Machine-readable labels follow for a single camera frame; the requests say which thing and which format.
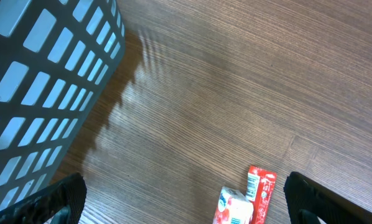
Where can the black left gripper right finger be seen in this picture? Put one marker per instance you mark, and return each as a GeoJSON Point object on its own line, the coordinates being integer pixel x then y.
{"type": "Point", "coordinates": [310, 202]}

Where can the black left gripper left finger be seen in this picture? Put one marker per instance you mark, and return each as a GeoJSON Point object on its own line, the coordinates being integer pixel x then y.
{"type": "Point", "coordinates": [61, 202]}

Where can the red stick sachet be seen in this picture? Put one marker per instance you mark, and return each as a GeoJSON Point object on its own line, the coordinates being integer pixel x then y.
{"type": "Point", "coordinates": [260, 186]}

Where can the red Kleenex tissue pack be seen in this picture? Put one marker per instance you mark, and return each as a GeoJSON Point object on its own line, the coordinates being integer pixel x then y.
{"type": "Point", "coordinates": [233, 208]}

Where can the grey plastic shopping basket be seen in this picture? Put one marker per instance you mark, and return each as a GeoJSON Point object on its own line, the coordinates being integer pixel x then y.
{"type": "Point", "coordinates": [56, 57]}

